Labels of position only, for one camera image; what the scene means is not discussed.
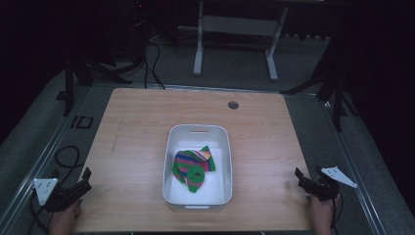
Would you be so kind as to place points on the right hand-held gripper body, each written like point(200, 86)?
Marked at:
point(323, 189)

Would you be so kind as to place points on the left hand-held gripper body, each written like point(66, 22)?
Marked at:
point(45, 191)

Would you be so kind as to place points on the white plastic bin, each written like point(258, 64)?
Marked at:
point(182, 192)

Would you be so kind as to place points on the green striped sock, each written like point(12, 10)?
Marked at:
point(191, 166)

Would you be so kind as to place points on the person's right hand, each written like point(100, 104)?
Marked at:
point(321, 215)

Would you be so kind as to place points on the person's left hand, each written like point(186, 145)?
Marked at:
point(64, 220)

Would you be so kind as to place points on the black metal stand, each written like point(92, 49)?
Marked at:
point(332, 81)
point(84, 70)

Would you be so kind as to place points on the white metal desk frame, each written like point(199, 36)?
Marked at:
point(239, 25)

